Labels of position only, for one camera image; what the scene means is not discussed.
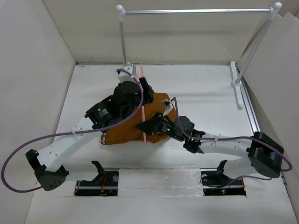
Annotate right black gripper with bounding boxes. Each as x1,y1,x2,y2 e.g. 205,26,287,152
135,111,185,141

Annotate brown trousers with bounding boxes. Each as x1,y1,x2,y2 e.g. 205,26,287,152
100,92,177,145

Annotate pink plastic hanger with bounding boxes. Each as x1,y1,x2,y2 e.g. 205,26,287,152
140,64,147,143

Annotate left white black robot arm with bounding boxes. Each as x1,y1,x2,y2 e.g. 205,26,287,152
25,77,154,191

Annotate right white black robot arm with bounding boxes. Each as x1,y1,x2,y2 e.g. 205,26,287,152
136,112,284,185

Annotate white metal clothes rack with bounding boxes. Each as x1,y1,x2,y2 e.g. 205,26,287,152
115,2,282,108

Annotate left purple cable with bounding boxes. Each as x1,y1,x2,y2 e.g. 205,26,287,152
0,69,144,194

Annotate purple cable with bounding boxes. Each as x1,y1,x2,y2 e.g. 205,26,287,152
0,69,144,194
171,97,292,191

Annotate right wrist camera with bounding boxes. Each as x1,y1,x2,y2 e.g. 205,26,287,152
162,99,174,117

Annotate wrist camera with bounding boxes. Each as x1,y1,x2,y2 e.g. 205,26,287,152
116,63,136,84
162,99,174,117

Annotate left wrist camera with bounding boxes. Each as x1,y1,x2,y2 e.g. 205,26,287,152
116,63,136,84

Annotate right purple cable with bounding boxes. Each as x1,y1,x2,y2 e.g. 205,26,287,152
171,97,292,191

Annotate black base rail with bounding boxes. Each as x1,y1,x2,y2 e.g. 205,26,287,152
74,168,246,197

